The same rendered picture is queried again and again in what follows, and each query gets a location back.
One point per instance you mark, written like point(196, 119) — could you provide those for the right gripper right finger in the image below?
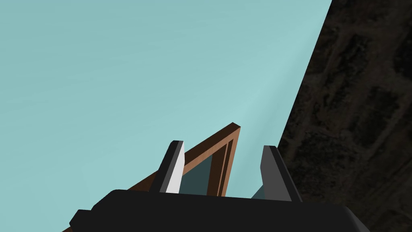
point(275, 180)

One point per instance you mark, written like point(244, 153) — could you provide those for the brown wooden door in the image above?
point(222, 151)

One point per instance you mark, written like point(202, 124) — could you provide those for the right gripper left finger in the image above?
point(170, 174)

